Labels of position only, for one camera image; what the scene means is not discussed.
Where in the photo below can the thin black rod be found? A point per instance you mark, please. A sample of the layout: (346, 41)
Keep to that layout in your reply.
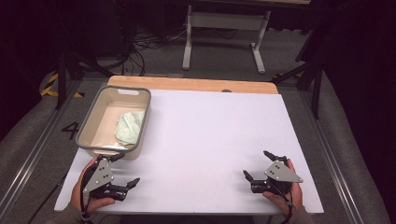
(48, 200)

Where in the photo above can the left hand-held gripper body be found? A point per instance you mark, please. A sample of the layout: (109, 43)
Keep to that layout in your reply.
(100, 177)

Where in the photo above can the beige plastic bin grey rim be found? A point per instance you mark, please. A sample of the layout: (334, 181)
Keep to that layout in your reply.
(102, 118)

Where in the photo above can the small dark table grommet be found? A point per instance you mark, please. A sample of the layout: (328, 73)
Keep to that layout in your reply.
(226, 90)

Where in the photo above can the white board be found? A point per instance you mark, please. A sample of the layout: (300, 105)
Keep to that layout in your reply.
(193, 149)

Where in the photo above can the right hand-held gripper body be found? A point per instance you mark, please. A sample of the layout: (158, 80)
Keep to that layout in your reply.
(280, 174)

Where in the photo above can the pale green cloth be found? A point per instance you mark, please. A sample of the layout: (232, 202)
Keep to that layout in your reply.
(130, 127)

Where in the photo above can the yellow black hazard tape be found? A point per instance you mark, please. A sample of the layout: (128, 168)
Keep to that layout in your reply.
(49, 88)

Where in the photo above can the dark equipment cabinet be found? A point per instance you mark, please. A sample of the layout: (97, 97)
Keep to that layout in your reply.
(109, 28)

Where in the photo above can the aluminium floor rail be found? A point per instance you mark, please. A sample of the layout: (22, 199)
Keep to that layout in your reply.
(336, 174)
(37, 152)

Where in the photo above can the wooden table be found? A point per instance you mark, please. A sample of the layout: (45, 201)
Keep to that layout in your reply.
(186, 83)

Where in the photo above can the person's left hand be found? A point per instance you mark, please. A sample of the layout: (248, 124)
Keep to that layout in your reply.
(76, 193)

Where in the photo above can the black metal stand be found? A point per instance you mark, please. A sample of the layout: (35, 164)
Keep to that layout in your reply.
(62, 77)
(316, 90)

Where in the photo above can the white metal desk frame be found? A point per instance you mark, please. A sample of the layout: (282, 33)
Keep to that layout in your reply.
(227, 21)

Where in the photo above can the person's right hand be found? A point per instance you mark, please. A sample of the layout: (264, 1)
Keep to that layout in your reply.
(294, 194)

